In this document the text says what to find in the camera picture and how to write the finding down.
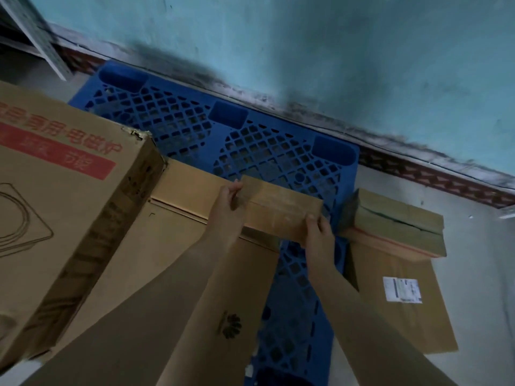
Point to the person's right hand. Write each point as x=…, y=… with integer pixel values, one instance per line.
x=320, y=247

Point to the person's left hand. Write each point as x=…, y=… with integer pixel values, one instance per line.
x=223, y=221

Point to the person's right thumb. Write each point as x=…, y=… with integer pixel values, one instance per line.
x=310, y=223

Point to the person's left thumb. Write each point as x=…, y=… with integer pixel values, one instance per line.
x=234, y=188

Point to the small brown cardboard box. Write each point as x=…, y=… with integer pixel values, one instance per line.
x=277, y=211

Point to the person's right forearm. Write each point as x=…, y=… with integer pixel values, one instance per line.
x=374, y=333

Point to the person's left forearm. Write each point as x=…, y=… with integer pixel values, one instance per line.
x=132, y=321

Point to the blue plastic pallet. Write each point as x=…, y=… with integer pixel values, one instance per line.
x=241, y=148

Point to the small taped cardboard box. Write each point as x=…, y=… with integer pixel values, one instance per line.
x=398, y=225

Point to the flat cardboard box flower logo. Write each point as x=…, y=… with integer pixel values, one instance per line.
x=173, y=253

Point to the cardboard box with white label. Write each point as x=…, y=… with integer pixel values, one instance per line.
x=398, y=313

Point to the large red-printed cardboard box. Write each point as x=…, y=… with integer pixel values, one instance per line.
x=60, y=204

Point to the grey metal shelf rack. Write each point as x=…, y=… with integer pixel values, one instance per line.
x=38, y=34

